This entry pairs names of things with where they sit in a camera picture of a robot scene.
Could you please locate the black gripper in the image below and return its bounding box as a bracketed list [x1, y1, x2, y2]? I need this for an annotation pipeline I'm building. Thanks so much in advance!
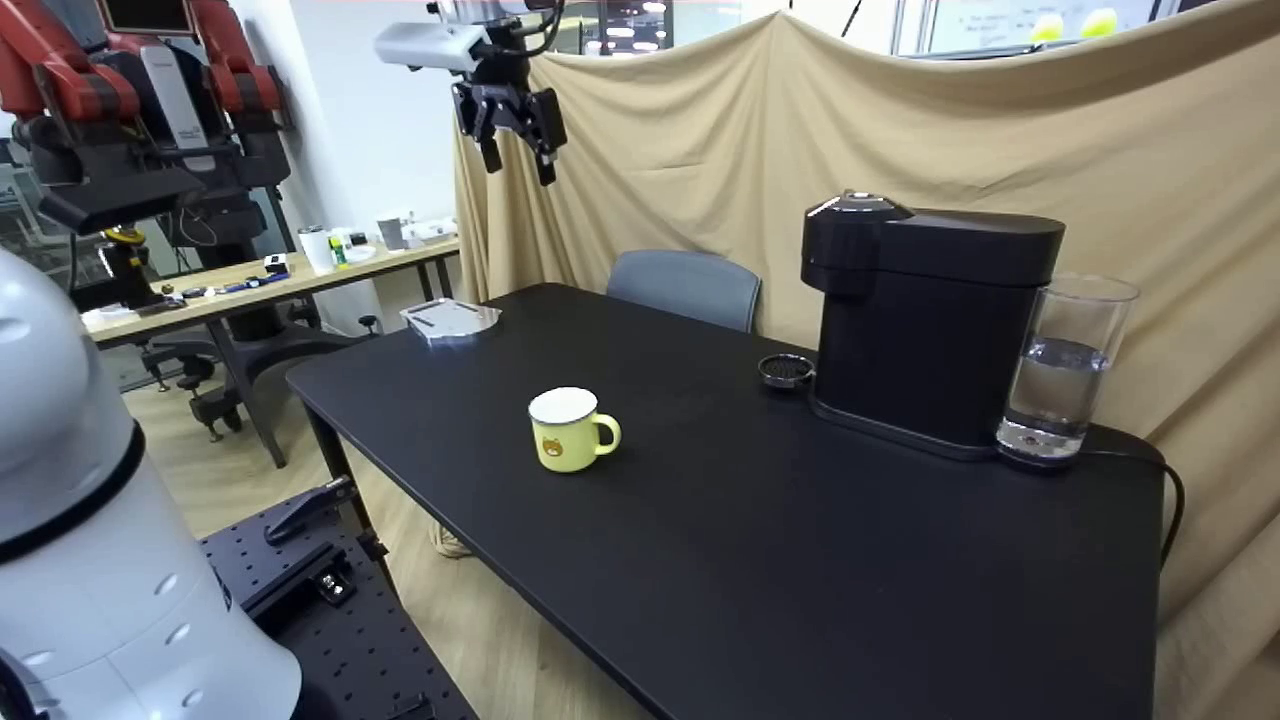
[453, 43, 572, 189]

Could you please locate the yellow mug with white inside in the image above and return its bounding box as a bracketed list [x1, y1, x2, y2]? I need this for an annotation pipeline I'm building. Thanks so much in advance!
[524, 383, 629, 479]

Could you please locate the dark monitor screen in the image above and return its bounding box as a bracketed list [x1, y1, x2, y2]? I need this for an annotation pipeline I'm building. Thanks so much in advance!
[597, 0, 678, 60]

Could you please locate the white plastic packet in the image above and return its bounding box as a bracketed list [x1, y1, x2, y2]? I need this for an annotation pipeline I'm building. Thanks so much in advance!
[399, 295, 508, 352]

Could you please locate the grey chair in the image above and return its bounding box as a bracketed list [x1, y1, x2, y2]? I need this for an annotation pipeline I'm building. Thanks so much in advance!
[603, 250, 767, 338]

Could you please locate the white box on desk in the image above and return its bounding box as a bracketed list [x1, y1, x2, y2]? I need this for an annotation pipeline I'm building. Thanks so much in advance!
[297, 227, 352, 277]

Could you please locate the wooden desk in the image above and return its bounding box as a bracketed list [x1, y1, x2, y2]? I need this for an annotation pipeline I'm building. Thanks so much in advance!
[79, 231, 464, 472]

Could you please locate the small round black drip tray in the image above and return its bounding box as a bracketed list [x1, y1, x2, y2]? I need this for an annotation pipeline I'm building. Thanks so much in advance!
[755, 350, 820, 396]

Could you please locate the black table leg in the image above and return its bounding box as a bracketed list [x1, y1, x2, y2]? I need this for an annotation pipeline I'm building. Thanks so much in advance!
[301, 402, 393, 568]

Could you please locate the black office chair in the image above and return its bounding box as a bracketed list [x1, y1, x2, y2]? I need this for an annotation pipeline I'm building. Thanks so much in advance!
[136, 326, 257, 446]

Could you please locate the red and black robot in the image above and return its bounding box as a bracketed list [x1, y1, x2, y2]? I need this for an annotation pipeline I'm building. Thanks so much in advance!
[0, 0, 301, 311]

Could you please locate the beige cloth backdrop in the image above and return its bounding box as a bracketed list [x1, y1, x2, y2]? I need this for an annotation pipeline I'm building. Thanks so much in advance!
[453, 0, 1280, 720]

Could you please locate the black coffee machine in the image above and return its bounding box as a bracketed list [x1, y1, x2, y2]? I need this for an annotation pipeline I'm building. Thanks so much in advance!
[796, 189, 1068, 469]

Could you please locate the clear water tank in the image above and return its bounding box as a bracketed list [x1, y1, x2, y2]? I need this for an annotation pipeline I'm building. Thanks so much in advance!
[993, 272, 1139, 472]

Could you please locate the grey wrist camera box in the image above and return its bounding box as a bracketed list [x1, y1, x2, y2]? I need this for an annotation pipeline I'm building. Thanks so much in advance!
[373, 15, 488, 76]

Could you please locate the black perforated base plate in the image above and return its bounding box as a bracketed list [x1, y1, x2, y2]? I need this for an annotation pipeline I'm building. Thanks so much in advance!
[195, 476, 481, 720]

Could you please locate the black power cable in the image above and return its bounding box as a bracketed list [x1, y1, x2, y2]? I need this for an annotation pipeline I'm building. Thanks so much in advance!
[1084, 425, 1193, 577]

